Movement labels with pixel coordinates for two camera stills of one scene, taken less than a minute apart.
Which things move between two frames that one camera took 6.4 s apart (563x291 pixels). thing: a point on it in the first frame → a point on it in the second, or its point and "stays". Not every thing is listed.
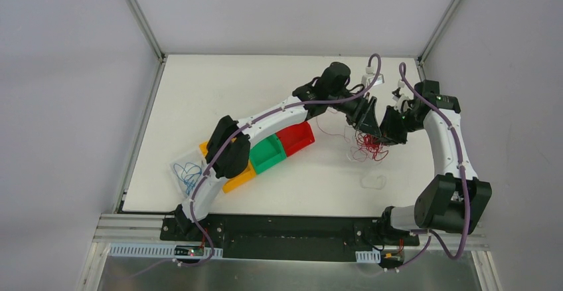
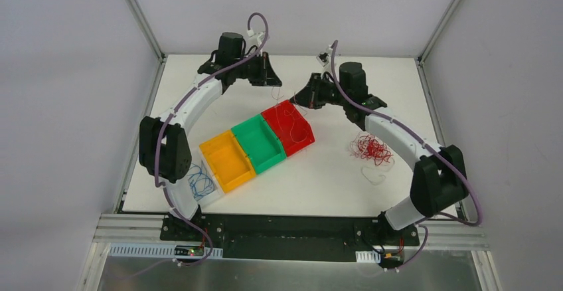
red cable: (372, 145) stays
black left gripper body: (363, 111) → (265, 68)
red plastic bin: (295, 137) stays
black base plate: (301, 237) stays
